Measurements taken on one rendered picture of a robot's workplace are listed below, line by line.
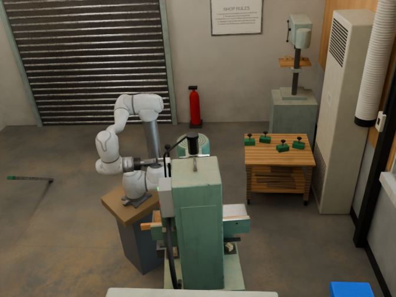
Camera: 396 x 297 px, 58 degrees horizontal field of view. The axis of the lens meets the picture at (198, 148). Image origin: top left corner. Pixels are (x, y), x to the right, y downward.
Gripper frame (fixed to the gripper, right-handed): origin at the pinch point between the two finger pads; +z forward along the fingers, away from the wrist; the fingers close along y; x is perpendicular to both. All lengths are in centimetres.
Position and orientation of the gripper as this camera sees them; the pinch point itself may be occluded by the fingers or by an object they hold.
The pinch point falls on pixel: (169, 161)
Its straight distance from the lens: 204.4
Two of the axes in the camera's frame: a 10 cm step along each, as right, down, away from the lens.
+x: -0.8, -9.9, 1.2
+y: 0.0, -1.2, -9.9
